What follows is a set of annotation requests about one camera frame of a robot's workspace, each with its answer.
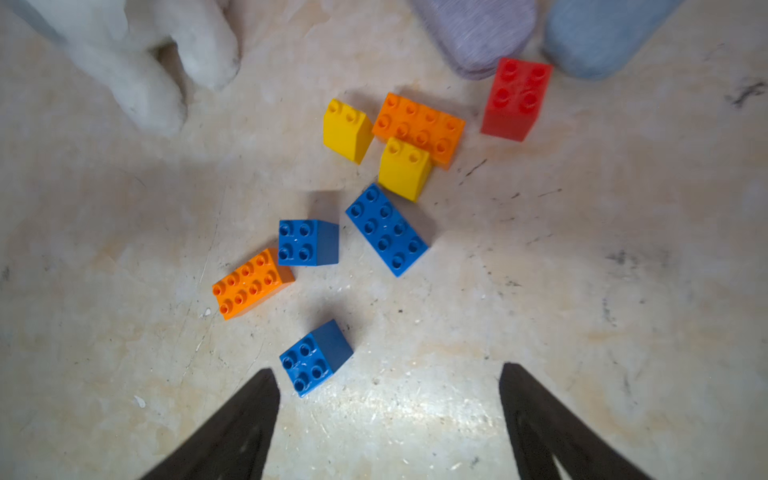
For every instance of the yellow lego brick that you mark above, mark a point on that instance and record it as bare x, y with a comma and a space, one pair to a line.
347, 131
404, 169

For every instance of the grey white husky plush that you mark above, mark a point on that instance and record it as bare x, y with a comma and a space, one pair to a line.
117, 44

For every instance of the long orange lego brick back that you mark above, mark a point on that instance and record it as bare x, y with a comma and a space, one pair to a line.
436, 132

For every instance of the red square lego brick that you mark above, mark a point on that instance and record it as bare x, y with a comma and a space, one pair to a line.
515, 99

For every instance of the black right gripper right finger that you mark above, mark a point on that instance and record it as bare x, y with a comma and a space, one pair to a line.
546, 435

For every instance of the blue square lego brick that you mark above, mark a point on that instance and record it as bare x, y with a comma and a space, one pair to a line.
316, 357
308, 242

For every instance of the purple grey oval case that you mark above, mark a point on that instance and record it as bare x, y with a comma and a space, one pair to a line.
473, 35

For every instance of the long blue lego brick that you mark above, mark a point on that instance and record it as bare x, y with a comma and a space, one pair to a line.
386, 230

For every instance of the long orange lego brick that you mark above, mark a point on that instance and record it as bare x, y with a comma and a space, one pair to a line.
251, 284
436, 132

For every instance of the blue grey oval case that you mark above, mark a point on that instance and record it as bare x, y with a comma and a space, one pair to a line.
594, 39

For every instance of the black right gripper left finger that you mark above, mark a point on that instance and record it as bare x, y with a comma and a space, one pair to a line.
234, 442

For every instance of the long orange lego brick front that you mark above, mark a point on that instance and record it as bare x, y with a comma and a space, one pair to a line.
251, 284

